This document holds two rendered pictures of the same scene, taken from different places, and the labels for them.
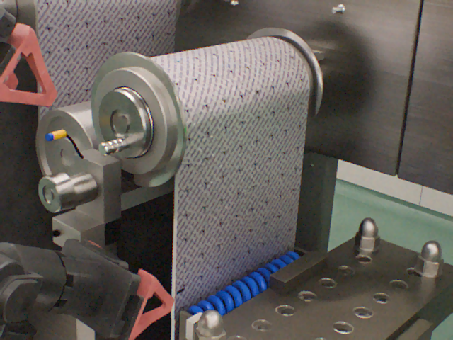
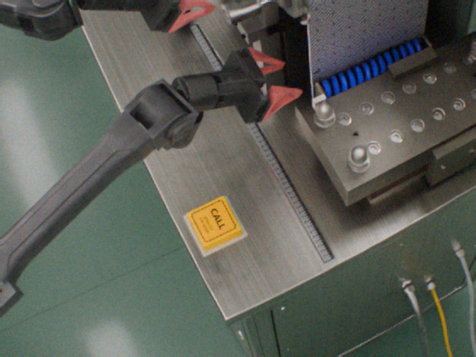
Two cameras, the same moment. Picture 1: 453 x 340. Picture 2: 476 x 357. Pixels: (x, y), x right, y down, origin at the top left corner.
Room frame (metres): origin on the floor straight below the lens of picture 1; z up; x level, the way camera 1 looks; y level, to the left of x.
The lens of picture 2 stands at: (-0.01, -0.26, 2.31)
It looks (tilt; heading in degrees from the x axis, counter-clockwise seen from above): 64 degrees down; 35
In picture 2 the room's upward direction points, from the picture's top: 12 degrees counter-clockwise
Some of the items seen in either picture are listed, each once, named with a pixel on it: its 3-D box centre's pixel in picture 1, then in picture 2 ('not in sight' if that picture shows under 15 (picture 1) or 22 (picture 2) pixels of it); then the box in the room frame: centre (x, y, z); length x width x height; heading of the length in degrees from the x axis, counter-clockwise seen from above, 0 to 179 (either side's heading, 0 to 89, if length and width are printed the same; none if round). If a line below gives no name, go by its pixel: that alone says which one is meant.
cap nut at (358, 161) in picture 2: not in sight; (359, 156); (0.58, -0.08, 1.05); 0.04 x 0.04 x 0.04
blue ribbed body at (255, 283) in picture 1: (250, 288); (376, 67); (0.77, -0.04, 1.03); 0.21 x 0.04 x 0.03; 140
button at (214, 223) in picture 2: not in sight; (214, 223); (0.44, 0.12, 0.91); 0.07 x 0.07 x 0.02; 50
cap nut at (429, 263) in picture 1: (431, 256); not in sight; (0.83, -0.28, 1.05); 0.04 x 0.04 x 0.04
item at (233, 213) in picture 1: (242, 215); (371, 28); (0.78, -0.03, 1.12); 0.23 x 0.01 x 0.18; 140
